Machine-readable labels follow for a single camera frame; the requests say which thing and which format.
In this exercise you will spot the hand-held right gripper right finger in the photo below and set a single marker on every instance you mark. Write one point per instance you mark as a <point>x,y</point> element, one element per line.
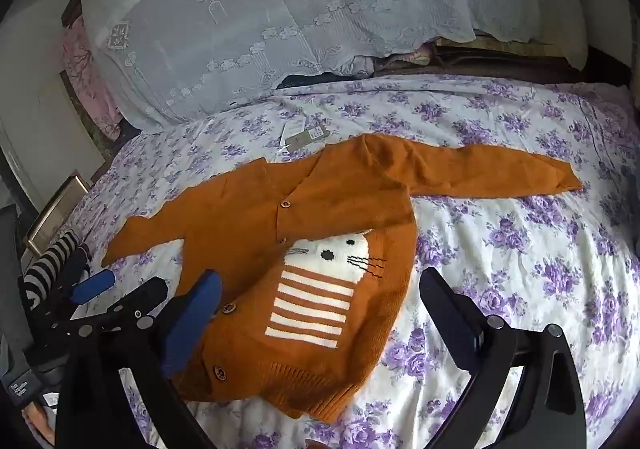
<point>445,309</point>

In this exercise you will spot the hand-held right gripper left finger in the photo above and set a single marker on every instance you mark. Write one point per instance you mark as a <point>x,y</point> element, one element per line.
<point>197,314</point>

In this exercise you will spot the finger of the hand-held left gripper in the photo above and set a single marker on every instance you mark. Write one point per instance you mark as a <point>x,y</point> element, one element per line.
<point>145,296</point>
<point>92,286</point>

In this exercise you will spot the orange knit cat cardigan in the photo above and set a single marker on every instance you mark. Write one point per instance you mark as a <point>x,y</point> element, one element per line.
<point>325,189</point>

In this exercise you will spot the pile of folded clothes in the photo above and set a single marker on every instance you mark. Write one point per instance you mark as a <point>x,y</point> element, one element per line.
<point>395,59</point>

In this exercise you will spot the black white striped cloth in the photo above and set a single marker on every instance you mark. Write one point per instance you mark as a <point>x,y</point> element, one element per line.
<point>50,264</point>

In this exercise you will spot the purple floral bedsheet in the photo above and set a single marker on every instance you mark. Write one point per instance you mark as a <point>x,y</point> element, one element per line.
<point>500,254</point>

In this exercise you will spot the paper hang tag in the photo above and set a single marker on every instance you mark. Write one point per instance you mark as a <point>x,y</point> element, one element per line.
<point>305,134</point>

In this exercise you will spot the pink floral cloth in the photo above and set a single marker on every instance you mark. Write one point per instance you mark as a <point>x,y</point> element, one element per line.
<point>85,74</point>

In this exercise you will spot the white lace cover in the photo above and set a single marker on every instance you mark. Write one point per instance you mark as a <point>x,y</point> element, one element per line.
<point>250,4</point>

